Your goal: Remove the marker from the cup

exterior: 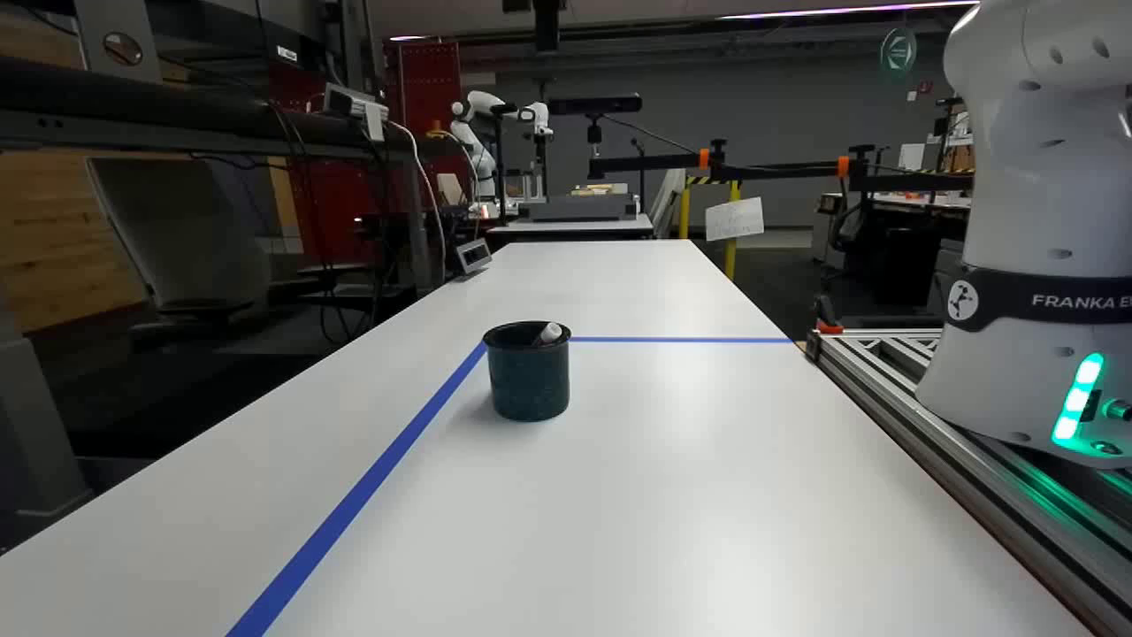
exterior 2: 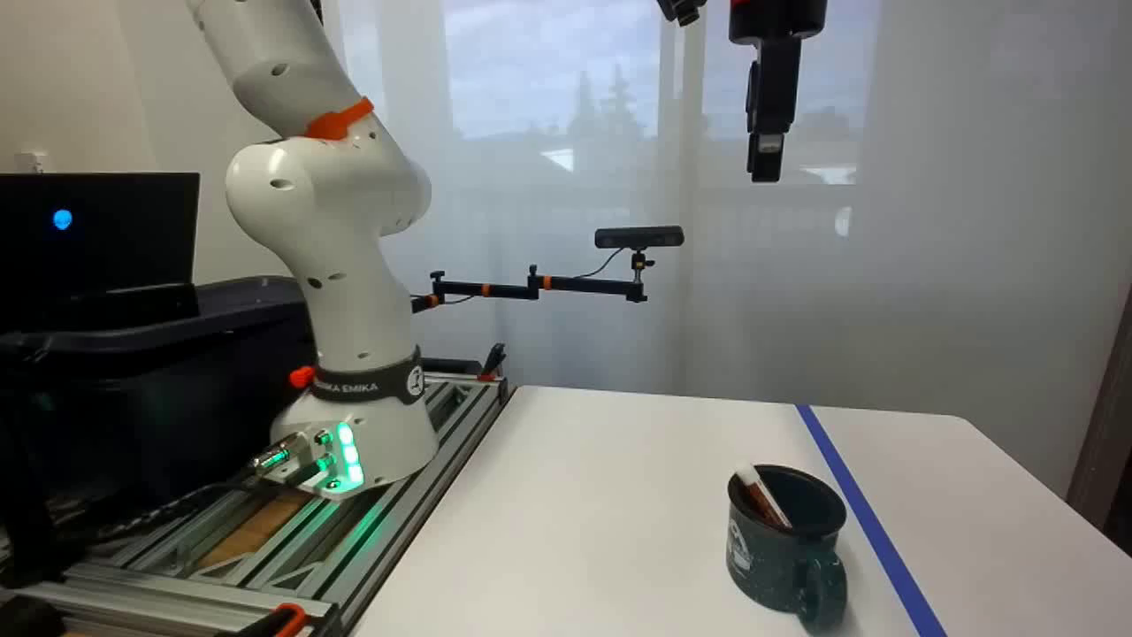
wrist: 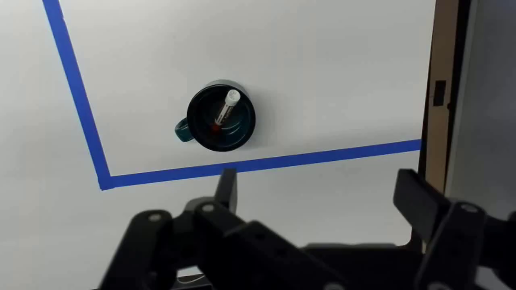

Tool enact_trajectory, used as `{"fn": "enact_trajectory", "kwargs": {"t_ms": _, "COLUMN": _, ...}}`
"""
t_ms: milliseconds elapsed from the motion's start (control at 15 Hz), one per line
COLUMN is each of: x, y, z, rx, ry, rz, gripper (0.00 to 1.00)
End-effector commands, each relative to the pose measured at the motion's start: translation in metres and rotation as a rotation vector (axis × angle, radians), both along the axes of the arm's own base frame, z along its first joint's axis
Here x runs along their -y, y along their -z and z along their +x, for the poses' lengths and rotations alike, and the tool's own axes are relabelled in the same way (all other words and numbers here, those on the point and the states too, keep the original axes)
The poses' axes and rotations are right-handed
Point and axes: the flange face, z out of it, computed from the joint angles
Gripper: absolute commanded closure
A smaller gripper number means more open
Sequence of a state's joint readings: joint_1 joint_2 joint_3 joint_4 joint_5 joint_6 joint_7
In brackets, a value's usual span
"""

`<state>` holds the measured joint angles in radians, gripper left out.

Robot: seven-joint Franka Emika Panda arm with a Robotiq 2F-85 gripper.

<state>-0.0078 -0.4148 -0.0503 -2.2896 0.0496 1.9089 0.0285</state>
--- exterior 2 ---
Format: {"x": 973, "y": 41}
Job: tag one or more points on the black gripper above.
{"x": 772, "y": 83}

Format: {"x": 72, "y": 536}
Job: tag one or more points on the black monitor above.
{"x": 94, "y": 241}

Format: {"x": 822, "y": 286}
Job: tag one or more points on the black storage bin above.
{"x": 179, "y": 375}

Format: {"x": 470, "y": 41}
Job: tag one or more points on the long blue tape line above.
{"x": 867, "y": 513}

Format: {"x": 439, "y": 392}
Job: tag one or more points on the marker with white barrel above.
{"x": 761, "y": 496}

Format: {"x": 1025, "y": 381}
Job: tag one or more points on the black camera mount boom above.
{"x": 532, "y": 289}

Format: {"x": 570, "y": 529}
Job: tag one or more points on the black bar camera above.
{"x": 638, "y": 238}

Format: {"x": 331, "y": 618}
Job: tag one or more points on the sheer white curtain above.
{"x": 943, "y": 198}

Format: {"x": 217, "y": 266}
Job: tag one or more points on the dark green mug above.
{"x": 781, "y": 551}

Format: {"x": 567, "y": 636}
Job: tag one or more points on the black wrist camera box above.
{"x": 781, "y": 19}

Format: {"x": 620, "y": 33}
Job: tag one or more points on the aluminium rail base frame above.
{"x": 294, "y": 531}

